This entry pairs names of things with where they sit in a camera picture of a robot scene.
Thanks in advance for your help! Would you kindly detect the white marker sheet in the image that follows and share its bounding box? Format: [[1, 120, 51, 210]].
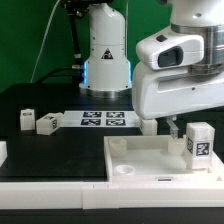
[[62, 111, 140, 128]]

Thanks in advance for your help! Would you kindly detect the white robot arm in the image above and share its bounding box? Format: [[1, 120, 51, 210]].
[[80, 0, 224, 120]]

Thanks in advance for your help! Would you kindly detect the black cable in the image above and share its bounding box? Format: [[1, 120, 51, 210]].
[[35, 67, 84, 84]]

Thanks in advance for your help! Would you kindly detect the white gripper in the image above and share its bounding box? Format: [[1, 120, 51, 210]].
[[132, 62, 224, 139]]

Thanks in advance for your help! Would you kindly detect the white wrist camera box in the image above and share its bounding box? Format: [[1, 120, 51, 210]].
[[136, 26, 204, 70]]

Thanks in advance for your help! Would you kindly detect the white obstacle fence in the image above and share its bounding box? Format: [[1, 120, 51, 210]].
[[0, 139, 224, 210]]

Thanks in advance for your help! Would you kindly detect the white square tabletop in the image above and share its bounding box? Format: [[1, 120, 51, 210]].
[[104, 135, 224, 183]]

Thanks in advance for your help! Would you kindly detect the white cable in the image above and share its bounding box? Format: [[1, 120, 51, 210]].
[[30, 0, 63, 84]]

